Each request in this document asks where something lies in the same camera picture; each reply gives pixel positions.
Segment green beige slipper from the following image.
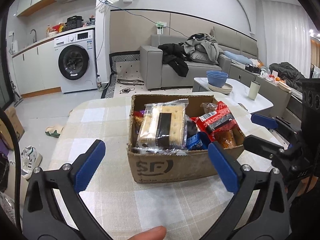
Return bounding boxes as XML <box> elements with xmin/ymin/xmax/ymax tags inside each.
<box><xmin>45</xmin><ymin>125</ymin><xmax>63</xmax><ymax>138</ymax></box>

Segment SF Express cardboard box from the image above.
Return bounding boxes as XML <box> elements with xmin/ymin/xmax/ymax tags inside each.
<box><xmin>126</xmin><ymin>94</ymin><xmax>247</xmax><ymax>184</ymax></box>

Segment cracker sandwich pack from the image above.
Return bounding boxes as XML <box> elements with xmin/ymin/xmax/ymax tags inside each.
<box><xmin>136</xmin><ymin>98</ymin><xmax>189</xmax><ymax>155</ymax></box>

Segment white washing machine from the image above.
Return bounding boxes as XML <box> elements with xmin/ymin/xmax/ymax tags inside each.
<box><xmin>54</xmin><ymin>28</ymin><xmax>98</xmax><ymax>94</ymax></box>

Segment black jacket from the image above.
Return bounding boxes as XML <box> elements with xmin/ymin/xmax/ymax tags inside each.
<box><xmin>158</xmin><ymin>43</ymin><xmax>189</xmax><ymax>77</ymax></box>

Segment orange bread loaf bag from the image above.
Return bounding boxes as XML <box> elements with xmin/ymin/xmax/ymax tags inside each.
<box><xmin>201</xmin><ymin>103</ymin><xmax>236</xmax><ymax>148</ymax></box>

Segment blue stacked bowls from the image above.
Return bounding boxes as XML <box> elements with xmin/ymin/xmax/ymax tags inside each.
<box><xmin>206</xmin><ymin>70</ymin><xmax>228</xmax><ymax>88</ymax></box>

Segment blue snack pack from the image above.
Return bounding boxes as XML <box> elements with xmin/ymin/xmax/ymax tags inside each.
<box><xmin>186</xmin><ymin>132</ymin><xmax>210</xmax><ymax>151</ymax></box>

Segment small cardboard box on floor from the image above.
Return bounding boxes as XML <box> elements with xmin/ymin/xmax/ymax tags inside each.
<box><xmin>0</xmin><ymin>106</ymin><xmax>26</xmax><ymax>151</ymax></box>

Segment grey clothes pile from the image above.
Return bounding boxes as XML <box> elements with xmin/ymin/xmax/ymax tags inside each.
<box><xmin>182</xmin><ymin>33</ymin><xmax>223</xmax><ymax>64</ymax></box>

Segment checkered tablecloth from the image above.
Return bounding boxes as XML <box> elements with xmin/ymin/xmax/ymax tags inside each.
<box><xmin>47</xmin><ymin>90</ymin><xmax>286</xmax><ymax>240</ymax></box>

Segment white sneaker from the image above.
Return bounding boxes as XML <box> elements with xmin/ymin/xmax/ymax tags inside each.
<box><xmin>21</xmin><ymin>145</ymin><xmax>42</xmax><ymax>180</ymax></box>

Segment white coffee table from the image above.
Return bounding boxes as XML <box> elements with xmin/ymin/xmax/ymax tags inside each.
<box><xmin>192</xmin><ymin>77</ymin><xmax>273</xmax><ymax>116</ymax></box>

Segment black pressure cooker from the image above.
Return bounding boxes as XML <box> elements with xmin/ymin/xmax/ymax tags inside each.
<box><xmin>66</xmin><ymin>15</ymin><xmax>83</xmax><ymax>30</ymax></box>

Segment cream tumbler cup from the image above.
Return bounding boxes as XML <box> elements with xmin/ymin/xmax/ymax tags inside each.
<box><xmin>248</xmin><ymin>81</ymin><xmax>260</xmax><ymax>100</ymax></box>

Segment person left hand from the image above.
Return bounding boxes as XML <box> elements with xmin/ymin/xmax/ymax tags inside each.
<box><xmin>129</xmin><ymin>226</ymin><xmax>167</xmax><ymax>240</ymax></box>

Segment red black wafer pack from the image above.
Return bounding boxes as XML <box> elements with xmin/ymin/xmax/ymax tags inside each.
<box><xmin>191</xmin><ymin>101</ymin><xmax>238</xmax><ymax>142</ymax></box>

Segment noodle stick snack bag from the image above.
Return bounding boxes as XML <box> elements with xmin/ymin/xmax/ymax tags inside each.
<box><xmin>133</xmin><ymin>111</ymin><xmax>144</xmax><ymax>134</ymax></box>

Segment grey sofa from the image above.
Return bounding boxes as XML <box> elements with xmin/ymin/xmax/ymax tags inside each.
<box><xmin>140</xmin><ymin>24</ymin><xmax>258</xmax><ymax>90</ymax></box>

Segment person right hand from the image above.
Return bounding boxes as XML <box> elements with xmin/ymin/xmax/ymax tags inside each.
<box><xmin>289</xmin><ymin>176</ymin><xmax>319</xmax><ymax>197</ymax></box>

